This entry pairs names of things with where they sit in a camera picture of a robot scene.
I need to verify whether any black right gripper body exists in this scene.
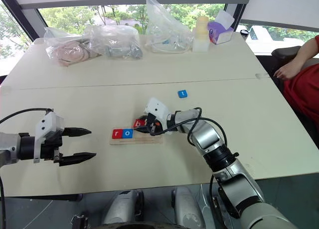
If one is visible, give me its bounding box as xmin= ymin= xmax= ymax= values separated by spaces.
xmin=145 ymin=113 xmax=166 ymax=136

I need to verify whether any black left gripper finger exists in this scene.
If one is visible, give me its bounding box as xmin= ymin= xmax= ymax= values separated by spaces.
xmin=58 ymin=152 xmax=97 ymax=167
xmin=62 ymin=126 xmax=93 ymax=138

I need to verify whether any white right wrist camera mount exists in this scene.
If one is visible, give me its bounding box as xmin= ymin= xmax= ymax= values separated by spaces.
xmin=144 ymin=97 xmax=173 ymax=135

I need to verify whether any wooden letter tray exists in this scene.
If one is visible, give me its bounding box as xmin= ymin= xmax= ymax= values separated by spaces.
xmin=109 ymin=127 xmax=164 ymax=146

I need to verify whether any purple tissue box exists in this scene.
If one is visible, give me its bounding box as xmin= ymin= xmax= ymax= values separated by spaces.
xmin=207 ymin=9 xmax=236 ymax=45

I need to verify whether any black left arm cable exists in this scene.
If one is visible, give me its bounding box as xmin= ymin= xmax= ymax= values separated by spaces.
xmin=0 ymin=108 xmax=54 ymax=125

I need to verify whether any person's bare hand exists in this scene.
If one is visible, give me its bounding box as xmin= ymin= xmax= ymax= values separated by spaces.
xmin=273 ymin=62 xmax=304 ymax=80

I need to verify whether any plastic bag with pink cloth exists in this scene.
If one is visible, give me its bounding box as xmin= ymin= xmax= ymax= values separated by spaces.
xmin=43 ymin=26 xmax=103 ymax=67

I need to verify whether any cream plastic bottle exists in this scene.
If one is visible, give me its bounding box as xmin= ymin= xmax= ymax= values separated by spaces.
xmin=192 ymin=15 xmax=210 ymax=53

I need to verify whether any silver rounded robot leg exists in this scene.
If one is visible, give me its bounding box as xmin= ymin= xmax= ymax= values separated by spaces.
xmin=101 ymin=189 xmax=145 ymax=226
xmin=171 ymin=186 xmax=210 ymax=229

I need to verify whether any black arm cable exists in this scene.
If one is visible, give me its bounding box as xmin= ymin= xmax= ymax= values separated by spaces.
xmin=0 ymin=108 xmax=54 ymax=125
xmin=149 ymin=107 xmax=240 ymax=165

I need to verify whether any clear bag with white tubing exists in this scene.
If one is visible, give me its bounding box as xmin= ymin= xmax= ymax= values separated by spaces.
xmin=145 ymin=0 xmax=194 ymax=55

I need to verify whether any red dress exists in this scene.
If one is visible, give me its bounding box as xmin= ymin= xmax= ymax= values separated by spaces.
xmin=282 ymin=34 xmax=319 ymax=124

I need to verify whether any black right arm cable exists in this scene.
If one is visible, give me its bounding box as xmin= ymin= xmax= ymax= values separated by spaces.
xmin=149 ymin=107 xmax=240 ymax=165

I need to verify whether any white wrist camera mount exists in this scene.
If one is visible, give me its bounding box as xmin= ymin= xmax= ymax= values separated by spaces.
xmin=33 ymin=111 xmax=65 ymax=164
xmin=144 ymin=97 xmax=173 ymax=135

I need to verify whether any person in red clothing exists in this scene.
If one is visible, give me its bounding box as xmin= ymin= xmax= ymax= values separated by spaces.
xmin=271 ymin=45 xmax=319 ymax=137

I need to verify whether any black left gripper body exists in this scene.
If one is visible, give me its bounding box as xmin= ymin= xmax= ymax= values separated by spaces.
xmin=39 ymin=128 xmax=66 ymax=165

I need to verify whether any red letter b block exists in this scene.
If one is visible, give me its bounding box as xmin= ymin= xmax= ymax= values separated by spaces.
xmin=133 ymin=118 xmax=148 ymax=129

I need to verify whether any plastic bag with grey parts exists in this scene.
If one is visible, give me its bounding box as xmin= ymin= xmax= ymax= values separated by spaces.
xmin=83 ymin=24 xmax=145 ymax=60

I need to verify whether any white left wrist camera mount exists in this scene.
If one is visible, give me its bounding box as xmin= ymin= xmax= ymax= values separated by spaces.
xmin=33 ymin=111 xmax=65 ymax=164

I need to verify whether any black bracket under table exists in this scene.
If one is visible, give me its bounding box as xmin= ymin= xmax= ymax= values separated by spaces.
xmin=70 ymin=213 xmax=90 ymax=229

